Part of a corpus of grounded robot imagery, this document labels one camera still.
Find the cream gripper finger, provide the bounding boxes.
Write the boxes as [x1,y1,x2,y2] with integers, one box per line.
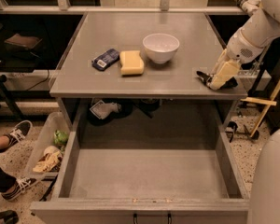
[212,49,229,76]
[209,59,241,90]

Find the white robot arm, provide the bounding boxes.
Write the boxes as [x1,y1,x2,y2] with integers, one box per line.
[206,0,280,224]

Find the grey open top drawer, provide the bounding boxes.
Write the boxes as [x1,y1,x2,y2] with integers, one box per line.
[31,106,248,224]

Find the wooden stick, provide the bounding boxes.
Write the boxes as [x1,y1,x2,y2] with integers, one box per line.
[242,79,280,139]

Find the white ceramic bowl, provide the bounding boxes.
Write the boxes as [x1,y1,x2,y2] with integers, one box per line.
[143,34,180,64]

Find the yellow sponge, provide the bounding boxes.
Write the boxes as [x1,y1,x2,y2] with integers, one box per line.
[119,50,144,76]

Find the grey cabinet table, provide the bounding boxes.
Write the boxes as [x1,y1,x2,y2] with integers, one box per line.
[50,12,246,130]

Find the blue snack packet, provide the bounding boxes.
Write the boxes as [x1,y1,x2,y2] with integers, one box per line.
[91,49,119,71]

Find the white black bag under table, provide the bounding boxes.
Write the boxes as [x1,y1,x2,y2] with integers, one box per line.
[90,100,121,119]

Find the green crumpled item in bin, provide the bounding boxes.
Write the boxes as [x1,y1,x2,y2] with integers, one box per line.
[53,130,68,146]

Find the tan crumpled bag in bin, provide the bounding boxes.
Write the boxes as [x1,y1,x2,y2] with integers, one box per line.
[33,146,63,173]

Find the dark box on shelf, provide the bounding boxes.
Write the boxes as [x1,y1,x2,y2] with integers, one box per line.
[4,34,43,60]

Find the clear plastic bin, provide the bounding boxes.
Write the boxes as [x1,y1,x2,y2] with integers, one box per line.
[24,112,70,180]

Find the black white sneaker upper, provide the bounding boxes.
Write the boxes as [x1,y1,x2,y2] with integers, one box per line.
[0,120,33,153]

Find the black white sneaker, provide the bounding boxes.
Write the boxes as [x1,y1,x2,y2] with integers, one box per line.
[0,120,33,153]
[2,177,38,201]

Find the black white sneaker lower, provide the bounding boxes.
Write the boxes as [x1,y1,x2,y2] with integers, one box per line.
[2,177,38,201]

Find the black drawer handle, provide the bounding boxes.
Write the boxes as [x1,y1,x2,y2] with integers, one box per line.
[133,214,172,224]

